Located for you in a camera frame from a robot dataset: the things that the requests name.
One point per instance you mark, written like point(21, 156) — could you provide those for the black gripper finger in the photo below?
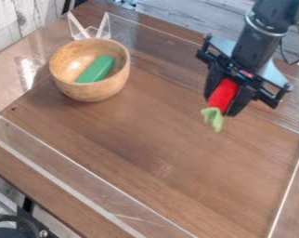
point(213, 78)
point(240, 101)

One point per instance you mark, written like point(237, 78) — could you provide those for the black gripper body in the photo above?
point(268, 81)

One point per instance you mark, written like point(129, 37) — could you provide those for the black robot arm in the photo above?
point(267, 25)

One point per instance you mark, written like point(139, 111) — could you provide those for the green rectangular block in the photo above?
point(97, 70)

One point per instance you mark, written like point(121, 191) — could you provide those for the wooden bowl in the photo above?
point(70, 60)

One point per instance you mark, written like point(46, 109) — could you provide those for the clear acrylic tray wall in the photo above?
point(132, 167)

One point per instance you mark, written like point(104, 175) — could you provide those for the black metal bracket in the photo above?
point(24, 212)

